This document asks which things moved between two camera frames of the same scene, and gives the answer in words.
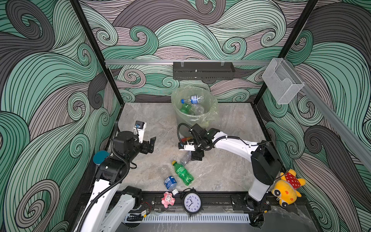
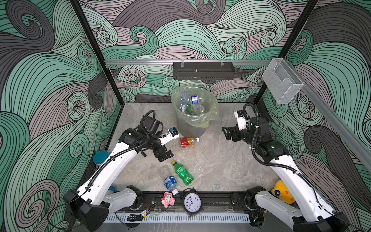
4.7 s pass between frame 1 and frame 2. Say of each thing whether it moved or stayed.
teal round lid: stayed
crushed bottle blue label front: stayed
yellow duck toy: stayed
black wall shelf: stayed
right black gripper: moved
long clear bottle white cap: moved
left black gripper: moved
